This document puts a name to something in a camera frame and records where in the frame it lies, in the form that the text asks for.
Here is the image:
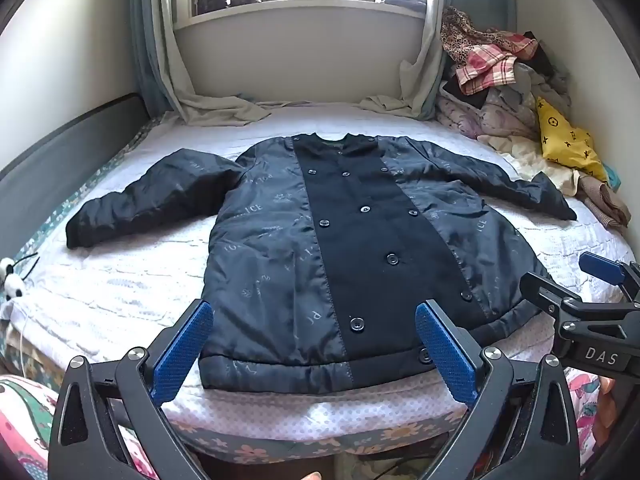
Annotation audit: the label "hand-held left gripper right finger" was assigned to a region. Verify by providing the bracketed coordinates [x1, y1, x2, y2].
[414, 299, 581, 480]

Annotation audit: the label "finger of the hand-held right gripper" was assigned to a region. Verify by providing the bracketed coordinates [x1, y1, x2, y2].
[519, 271, 568, 317]
[579, 252, 640, 305]

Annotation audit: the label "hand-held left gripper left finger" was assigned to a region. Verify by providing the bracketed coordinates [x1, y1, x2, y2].
[48, 299, 216, 480]

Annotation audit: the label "dark navy buttoned jacket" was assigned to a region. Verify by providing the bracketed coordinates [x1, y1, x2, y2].
[65, 132, 578, 393]

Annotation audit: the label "grey clothes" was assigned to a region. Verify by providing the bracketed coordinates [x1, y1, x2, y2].
[514, 59, 572, 112]

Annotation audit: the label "brown checked cloth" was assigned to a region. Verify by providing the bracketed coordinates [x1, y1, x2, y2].
[579, 174, 632, 229]

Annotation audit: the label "white quilted bed cover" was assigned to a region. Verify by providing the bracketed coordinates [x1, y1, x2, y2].
[10, 102, 640, 441]

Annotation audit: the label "yellow patterned cloth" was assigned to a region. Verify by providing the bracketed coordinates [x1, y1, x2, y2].
[535, 96, 609, 184]

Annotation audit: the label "cream cloth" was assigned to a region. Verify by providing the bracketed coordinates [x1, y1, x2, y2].
[477, 131, 582, 197]

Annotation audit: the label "floral bed sheet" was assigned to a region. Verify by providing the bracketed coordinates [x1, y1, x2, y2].
[0, 115, 466, 467]

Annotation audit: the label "pink floral pajama pants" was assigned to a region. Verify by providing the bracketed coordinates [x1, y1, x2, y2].
[0, 367, 609, 480]

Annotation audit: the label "panda plush toy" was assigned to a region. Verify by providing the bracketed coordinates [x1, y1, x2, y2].
[0, 257, 29, 302]

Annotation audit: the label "lavender printed blanket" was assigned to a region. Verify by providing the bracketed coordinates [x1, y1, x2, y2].
[436, 94, 542, 142]

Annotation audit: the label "pink plaid shirt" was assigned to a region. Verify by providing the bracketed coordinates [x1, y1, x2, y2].
[454, 42, 519, 97]

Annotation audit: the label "red cloth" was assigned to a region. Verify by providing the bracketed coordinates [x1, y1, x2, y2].
[499, 31, 539, 62]

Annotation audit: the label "beige curtain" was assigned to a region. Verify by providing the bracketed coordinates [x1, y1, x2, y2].
[359, 0, 457, 122]
[150, 0, 273, 127]

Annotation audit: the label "leopard print cloth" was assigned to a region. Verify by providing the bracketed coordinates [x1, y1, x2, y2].
[440, 6, 502, 64]

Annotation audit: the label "dark cloth on windowsill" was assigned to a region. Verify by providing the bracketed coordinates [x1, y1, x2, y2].
[376, 0, 429, 14]

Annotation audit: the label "grey-blue curtain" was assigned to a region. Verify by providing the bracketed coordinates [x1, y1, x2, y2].
[129, 0, 177, 113]

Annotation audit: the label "white windowsill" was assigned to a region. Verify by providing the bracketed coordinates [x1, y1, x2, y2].
[174, 0, 429, 29]

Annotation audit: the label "grey bed frame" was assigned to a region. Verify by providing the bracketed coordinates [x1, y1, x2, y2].
[0, 92, 151, 188]

